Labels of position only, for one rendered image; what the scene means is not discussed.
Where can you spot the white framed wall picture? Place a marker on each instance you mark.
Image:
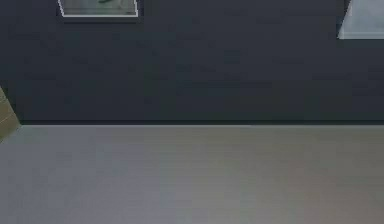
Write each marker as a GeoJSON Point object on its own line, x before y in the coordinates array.
{"type": "Point", "coordinates": [100, 8]}

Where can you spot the pale grey window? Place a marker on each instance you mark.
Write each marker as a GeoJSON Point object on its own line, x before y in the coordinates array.
{"type": "Point", "coordinates": [366, 20]}

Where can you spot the olive wooden cupboard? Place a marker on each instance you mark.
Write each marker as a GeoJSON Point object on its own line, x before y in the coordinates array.
{"type": "Point", "coordinates": [6, 116]}

